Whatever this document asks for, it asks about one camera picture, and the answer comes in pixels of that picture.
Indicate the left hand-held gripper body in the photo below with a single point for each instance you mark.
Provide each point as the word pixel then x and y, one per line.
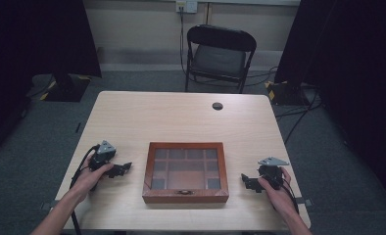
pixel 104 153

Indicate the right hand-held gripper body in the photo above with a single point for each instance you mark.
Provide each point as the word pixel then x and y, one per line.
pixel 272 173

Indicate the wooden box with glass lid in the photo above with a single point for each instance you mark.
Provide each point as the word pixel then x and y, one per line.
pixel 185 173

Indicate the person's right hand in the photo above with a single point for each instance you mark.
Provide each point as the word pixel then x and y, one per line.
pixel 279 197

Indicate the person's left hand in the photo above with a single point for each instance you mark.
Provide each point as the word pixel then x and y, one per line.
pixel 88 179

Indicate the black stand base yellow tape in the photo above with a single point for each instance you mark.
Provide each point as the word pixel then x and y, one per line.
pixel 67 88
pixel 284 93

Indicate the black curtain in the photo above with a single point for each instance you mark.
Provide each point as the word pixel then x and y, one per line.
pixel 354 81
pixel 34 49

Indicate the black folding chair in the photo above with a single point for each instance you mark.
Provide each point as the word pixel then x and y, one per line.
pixel 218 55

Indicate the grey table edge bracket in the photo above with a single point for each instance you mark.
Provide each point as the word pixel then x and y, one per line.
pixel 49 204
pixel 305 201

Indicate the white wall socket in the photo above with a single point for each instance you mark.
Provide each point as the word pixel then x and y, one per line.
pixel 186 6

